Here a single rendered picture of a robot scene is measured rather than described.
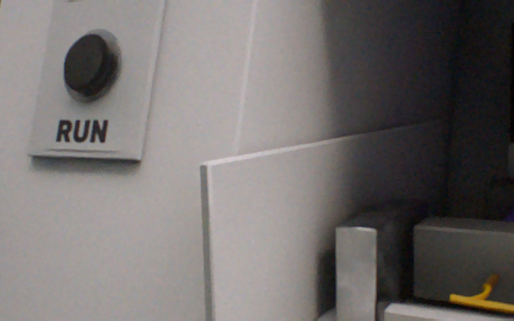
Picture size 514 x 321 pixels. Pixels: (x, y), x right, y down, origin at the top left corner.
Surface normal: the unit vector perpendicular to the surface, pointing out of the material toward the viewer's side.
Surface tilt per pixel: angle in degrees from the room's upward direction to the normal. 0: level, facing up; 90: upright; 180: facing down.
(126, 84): 90
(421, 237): 107
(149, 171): 90
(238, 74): 90
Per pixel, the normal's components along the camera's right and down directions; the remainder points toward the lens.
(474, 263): -0.50, 0.11
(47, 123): -0.48, -0.18
